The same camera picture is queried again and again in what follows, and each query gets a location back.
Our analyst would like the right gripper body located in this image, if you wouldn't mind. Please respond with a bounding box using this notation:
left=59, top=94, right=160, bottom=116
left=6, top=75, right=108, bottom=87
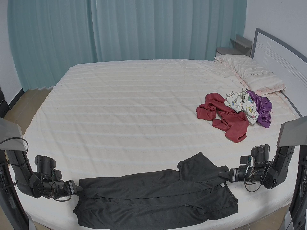
left=229, top=167, right=251, bottom=184

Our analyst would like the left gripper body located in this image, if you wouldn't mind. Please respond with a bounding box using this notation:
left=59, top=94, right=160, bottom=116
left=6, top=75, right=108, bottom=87
left=56, top=180, right=78, bottom=199

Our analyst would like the black T-shirt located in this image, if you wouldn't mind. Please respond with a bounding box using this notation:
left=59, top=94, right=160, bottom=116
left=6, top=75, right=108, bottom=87
left=73, top=152, right=238, bottom=230

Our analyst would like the red garment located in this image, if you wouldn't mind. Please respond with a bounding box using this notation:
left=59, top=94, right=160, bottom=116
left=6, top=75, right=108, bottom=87
left=196, top=93, right=249, bottom=144

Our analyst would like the white printed garment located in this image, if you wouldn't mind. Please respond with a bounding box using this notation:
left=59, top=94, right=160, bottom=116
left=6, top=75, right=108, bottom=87
left=224, top=88, right=259, bottom=126

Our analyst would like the purple garment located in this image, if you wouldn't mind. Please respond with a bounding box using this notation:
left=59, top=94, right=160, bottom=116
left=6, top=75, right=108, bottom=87
left=247, top=90, right=274, bottom=129

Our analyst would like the cream pillow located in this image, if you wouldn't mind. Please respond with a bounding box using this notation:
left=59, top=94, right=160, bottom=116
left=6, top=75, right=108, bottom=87
left=214, top=54, right=286, bottom=96

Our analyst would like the black chest of drawers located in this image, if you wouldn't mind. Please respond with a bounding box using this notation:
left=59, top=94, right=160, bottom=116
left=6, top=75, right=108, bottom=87
left=0, top=85, right=10, bottom=119

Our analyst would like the grey bedside table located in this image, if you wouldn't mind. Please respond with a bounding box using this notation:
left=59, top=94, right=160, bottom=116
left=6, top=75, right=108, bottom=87
left=216, top=34, right=253, bottom=57

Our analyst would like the blue-green curtain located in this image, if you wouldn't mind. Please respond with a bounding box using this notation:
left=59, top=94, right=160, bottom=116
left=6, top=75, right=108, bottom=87
left=90, top=0, right=247, bottom=62
left=8, top=0, right=97, bottom=90

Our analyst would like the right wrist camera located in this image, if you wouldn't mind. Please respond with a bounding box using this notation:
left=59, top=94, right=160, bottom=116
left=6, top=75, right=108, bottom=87
left=240, top=155, right=253, bottom=166

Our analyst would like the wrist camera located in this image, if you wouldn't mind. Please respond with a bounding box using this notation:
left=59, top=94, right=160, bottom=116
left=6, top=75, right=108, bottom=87
left=51, top=169, right=63, bottom=181
left=240, top=155, right=253, bottom=166

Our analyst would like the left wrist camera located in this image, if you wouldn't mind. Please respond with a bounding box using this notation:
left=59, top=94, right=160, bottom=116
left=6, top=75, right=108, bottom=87
left=51, top=169, right=63, bottom=181

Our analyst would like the black cable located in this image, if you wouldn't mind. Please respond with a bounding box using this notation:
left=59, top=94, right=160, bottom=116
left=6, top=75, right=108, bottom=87
left=0, top=138, right=30, bottom=153

